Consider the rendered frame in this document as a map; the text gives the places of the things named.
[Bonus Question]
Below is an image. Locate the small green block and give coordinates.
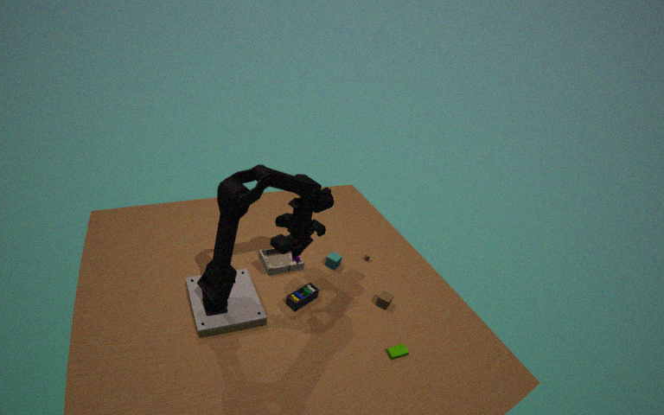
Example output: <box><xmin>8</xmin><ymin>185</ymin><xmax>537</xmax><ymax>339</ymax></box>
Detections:
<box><xmin>386</xmin><ymin>344</ymin><xmax>410</xmax><ymax>360</ymax></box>

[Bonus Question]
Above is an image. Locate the teal cube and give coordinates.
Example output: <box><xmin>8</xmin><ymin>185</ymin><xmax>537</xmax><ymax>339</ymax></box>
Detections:
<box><xmin>325</xmin><ymin>252</ymin><xmax>342</xmax><ymax>271</ymax></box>

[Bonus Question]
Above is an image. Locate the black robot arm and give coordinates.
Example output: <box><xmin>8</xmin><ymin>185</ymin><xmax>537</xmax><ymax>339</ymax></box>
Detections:
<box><xmin>197</xmin><ymin>164</ymin><xmax>334</xmax><ymax>316</ymax></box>

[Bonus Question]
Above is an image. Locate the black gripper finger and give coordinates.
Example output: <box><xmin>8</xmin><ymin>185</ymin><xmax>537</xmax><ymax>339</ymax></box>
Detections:
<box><xmin>291</xmin><ymin>245</ymin><xmax>302</xmax><ymax>258</ymax></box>
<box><xmin>297</xmin><ymin>238</ymin><xmax>313</xmax><ymax>256</ymax></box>

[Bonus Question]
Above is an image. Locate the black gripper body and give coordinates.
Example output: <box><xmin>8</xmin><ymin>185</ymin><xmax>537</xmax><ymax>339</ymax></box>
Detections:
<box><xmin>271</xmin><ymin>216</ymin><xmax>326</xmax><ymax>254</ymax></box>

